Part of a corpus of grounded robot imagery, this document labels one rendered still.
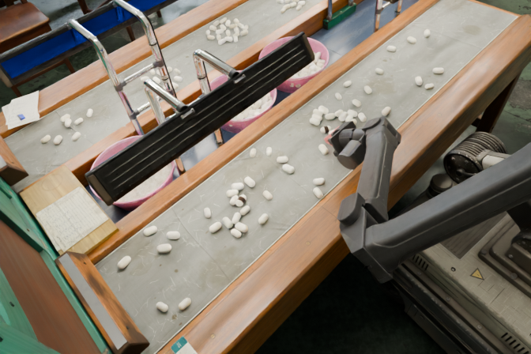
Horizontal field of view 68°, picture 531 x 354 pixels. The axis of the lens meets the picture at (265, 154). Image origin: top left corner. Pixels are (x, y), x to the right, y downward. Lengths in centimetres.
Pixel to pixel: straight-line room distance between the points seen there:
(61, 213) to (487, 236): 131
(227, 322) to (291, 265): 20
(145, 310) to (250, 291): 26
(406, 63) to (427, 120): 32
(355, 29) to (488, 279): 112
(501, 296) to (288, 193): 70
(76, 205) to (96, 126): 36
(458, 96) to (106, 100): 124
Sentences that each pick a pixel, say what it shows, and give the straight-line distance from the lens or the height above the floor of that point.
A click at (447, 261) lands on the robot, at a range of 141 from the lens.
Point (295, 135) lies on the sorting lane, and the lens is 129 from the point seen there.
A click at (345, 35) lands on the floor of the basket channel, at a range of 184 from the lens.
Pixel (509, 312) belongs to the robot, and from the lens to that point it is 140.
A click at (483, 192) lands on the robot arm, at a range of 61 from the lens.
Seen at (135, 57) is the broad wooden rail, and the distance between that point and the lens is 174.
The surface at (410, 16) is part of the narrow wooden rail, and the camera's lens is 181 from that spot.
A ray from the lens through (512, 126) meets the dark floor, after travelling 258.
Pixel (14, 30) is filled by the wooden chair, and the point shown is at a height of 46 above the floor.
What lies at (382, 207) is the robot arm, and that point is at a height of 103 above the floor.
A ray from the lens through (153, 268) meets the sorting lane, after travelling 111.
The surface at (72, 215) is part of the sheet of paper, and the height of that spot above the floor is 78.
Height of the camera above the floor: 169
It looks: 50 degrees down
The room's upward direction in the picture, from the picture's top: 8 degrees counter-clockwise
